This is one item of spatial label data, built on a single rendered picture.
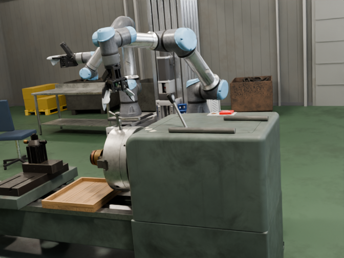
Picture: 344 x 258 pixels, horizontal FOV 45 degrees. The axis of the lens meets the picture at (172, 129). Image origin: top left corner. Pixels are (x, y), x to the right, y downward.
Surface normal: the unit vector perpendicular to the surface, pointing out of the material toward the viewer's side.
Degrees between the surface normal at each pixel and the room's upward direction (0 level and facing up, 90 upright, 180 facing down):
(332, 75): 90
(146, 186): 90
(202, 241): 90
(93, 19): 90
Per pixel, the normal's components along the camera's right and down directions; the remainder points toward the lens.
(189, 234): -0.36, 0.22
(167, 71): 0.30, 0.18
